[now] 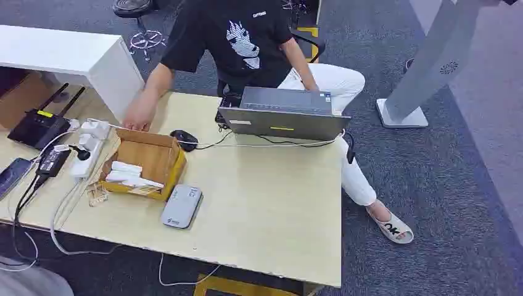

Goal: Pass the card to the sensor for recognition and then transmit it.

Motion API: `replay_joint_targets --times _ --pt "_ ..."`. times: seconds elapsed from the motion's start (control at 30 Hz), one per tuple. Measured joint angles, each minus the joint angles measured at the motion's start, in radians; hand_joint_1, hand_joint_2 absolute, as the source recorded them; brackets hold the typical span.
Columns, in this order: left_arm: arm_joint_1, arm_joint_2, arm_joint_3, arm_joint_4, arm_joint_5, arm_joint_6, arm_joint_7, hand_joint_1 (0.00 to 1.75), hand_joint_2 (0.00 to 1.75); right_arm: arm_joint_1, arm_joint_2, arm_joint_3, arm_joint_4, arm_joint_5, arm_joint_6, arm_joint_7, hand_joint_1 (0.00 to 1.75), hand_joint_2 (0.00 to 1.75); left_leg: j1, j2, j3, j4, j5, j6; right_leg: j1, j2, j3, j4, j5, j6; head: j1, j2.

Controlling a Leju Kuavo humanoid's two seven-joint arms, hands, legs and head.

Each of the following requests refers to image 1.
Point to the person's right hand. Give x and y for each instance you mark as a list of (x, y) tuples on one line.
[(138, 116)]

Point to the wooden card box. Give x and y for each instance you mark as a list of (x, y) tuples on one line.
[(151, 153)]

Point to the white charger plug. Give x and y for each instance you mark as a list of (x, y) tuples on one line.
[(88, 143), (96, 128)]

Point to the black computer mouse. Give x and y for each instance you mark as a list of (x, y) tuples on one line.
[(184, 139)]

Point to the white card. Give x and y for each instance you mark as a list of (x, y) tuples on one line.
[(130, 179), (126, 167)]

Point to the black plug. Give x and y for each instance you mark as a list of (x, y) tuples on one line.
[(83, 154)]

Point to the white power strip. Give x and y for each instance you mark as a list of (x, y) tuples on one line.
[(85, 165)]

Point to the small clear packet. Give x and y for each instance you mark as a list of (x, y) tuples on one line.
[(97, 195)]

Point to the black power adapter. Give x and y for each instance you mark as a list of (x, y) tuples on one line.
[(52, 161)]

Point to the black router with antennas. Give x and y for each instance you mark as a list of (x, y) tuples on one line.
[(39, 128)]

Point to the black office chair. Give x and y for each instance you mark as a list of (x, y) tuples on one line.
[(135, 8)]

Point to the brown cardboard box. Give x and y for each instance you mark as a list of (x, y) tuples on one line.
[(20, 100)]

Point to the dark smartphone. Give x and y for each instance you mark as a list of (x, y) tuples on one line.
[(12, 175)]

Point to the person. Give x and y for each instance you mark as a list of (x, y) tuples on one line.
[(245, 24)]

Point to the grey laptop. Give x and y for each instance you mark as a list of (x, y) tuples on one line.
[(286, 122)]

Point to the grey robot shell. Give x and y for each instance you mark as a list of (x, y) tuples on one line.
[(28, 282)]

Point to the pale sandal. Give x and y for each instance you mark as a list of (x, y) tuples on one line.
[(393, 228)]

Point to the grey floor stand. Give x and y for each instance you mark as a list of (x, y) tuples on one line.
[(429, 65)]

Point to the yellow table frame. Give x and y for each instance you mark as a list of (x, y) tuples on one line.
[(237, 287)]

